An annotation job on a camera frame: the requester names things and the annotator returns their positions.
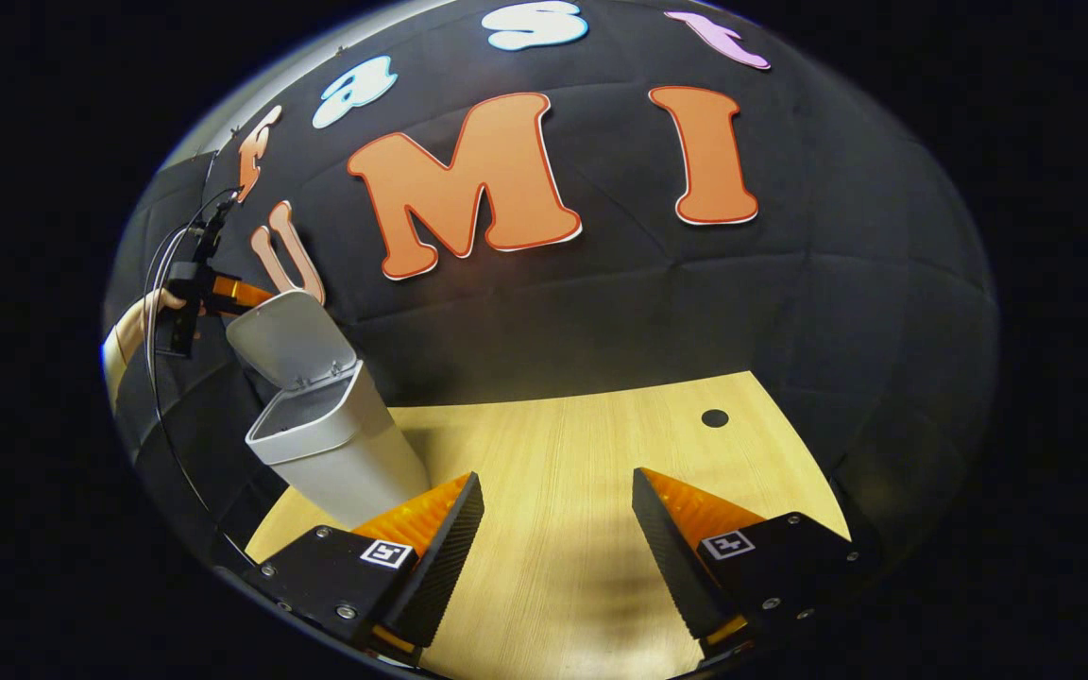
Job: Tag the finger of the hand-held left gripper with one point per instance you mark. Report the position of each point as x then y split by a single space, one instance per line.
242 295

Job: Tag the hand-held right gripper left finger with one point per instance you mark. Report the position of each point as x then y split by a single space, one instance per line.
440 576

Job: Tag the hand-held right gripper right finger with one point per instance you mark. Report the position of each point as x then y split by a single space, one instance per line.
671 567

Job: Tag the white desktop garbage bin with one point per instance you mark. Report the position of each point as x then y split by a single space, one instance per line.
346 463

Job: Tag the wooden desktop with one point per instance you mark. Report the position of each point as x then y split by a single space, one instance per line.
563 472

